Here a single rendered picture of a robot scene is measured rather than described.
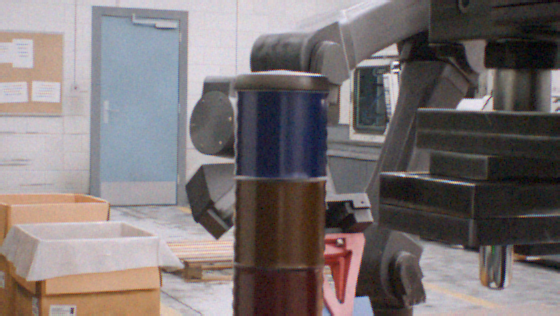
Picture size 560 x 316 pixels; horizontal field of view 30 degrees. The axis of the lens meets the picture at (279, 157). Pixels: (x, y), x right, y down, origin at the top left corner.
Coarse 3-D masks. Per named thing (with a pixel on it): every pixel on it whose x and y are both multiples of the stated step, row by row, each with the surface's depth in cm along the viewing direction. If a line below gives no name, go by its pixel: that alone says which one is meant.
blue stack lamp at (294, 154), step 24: (240, 96) 42; (264, 96) 41; (288, 96) 41; (312, 96) 41; (240, 120) 41; (264, 120) 41; (288, 120) 41; (312, 120) 41; (240, 144) 42; (264, 144) 41; (288, 144) 41; (312, 144) 41; (240, 168) 42; (264, 168) 41; (288, 168) 41; (312, 168) 41
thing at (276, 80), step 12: (252, 72) 42; (264, 72) 41; (276, 72) 41; (288, 72) 41; (300, 72) 42; (240, 84) 41; (252, 84) 41; (264, 84) 41; (276, 84) 40; (288, 84) 40; (300, 84) 41; (312, 84) 41; (324, 84) 41
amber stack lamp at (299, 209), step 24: (240, 192) 42; (264, 192) 41; (288, 192) 41; (312, 192) 41; (240, 216) 42; (264, 216) 41; (288, 216) 41; (312, 216) 41; (240, 240) 42; (264, 240) 41; (288, 240) 41; (312, 240) 41; (264, 264) 41; (288, 264) 41; (312, 264) 41
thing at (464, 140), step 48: (528, 48) 65; (528, 96) 65; (432, 144) 69; (480, 144) 65; (528, 144) 61; (384, 192) 68; (432, 192) 63; (480, 192) 60; (528, 192) 61; (480, 240) 60; (528, 240) 62
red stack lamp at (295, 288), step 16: (240, 272) 42; (256, 272) 41; (272, 272) 41; (288, 272) 41; (304, 272) 41; (320, 272) 42; (240, 288) 42; (256, 288) 41; (272, 288) 41; (288, 288) 41; (304, 288) 41; (320, 288) 42; (240, 304) 42; (256, 304) 41; (272, 304) 41; (288, 304) 41; (304, 304) 41; (320, 304) 42
